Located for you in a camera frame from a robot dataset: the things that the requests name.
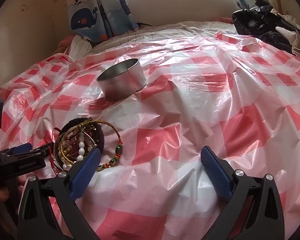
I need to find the pile of bracelets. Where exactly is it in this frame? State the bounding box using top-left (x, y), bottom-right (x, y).
top-left (49, 117), bottom-right (106, 173)

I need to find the red white checkered plastic sheet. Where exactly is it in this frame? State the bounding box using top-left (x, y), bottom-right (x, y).
top-left (0, 31), bottom-right (300, 240)

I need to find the round metal tin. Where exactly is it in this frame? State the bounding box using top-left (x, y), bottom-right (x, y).
top-left (97, 59), bottom-right (147, 101)

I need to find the striped pillow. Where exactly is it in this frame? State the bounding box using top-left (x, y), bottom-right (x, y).
top-left (67, 33), bottom-right (93, 58)

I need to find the beaded cord bracelet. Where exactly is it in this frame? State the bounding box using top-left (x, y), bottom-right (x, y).
top-left (90, 121), bottom-right (123, 173)

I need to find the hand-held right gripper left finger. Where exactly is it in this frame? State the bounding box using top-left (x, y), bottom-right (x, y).
top-left (17, 146), bottom-right (102, 240)

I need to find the whale print curtain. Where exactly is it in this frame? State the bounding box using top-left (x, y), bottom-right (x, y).
top-left (65, 0), bottom-right (140, 42)

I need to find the person's left hand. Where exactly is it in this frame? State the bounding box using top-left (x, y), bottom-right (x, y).
top-left (0, 179), bottom-right (25, 220)

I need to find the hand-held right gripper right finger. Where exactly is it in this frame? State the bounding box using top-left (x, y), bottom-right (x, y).
top-left (201, 145), bottom-right (286, 240)

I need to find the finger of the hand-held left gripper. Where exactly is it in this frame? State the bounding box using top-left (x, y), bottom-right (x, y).
top-left (0, 144), bottom-right (53, 160)
top-left (7, 142), bottom-right (33, 154)

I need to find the pink cloth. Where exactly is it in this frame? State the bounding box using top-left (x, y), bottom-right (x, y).
top-left (57, 35), bottom-right (78, 53)

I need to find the white cloth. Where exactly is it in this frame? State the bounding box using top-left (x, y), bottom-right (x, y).
top-left (275, 9), bottom-right (300, 63)

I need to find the black plastic bag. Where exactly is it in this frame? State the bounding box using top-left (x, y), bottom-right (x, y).
top-left (231, 0), bottom-right (300, 53)

